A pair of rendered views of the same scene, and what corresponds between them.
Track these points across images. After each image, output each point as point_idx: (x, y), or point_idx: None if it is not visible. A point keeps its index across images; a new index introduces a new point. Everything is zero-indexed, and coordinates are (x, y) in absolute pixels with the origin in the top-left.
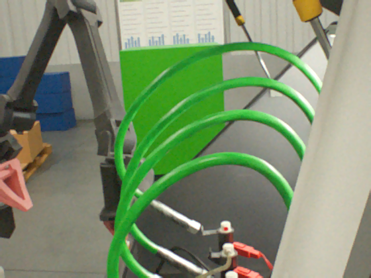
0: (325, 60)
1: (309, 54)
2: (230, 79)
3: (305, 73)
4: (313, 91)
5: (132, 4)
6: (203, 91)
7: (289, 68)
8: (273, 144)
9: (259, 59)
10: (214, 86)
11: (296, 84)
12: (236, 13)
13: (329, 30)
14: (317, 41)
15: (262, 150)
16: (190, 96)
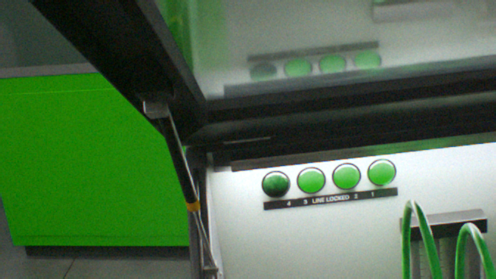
0: (212, 206)
1: (209, 207)
2: (482, 240)
3: (412, 212)
4: (217, 250)
5: None
6: (491, 262)
7: (210, 235)
8: None
9: (207, 243)
10: (488, 252)
11: (215, 252)
12: (196, 194)
13: (235, 167)
14: (207, 187)
15: None
16: (494, 274)
